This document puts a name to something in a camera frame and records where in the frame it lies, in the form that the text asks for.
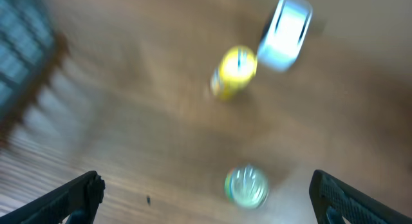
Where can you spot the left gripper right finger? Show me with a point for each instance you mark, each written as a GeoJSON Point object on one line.
{"type": "Point", "coordinates": [334, 201]}

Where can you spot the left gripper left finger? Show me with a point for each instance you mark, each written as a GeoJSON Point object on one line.
{"type": "Point", "coordinates": [74, 202]}

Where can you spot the colourful tin can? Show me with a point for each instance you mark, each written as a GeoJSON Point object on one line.
{"type": "Point", "coordinates": [247, 186]}

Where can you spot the yellow lidded jar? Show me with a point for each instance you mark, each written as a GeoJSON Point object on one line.
{"type": "Point", "coordinates": [236, 69]}

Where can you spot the white barcode scanner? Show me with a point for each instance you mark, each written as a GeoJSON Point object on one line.
{"type": "Point", "coordinates": [284, 34]}

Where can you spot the grey plastic mesh basket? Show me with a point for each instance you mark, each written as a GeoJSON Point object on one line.
{"type": "Point", "coordinates": [28, 42]}

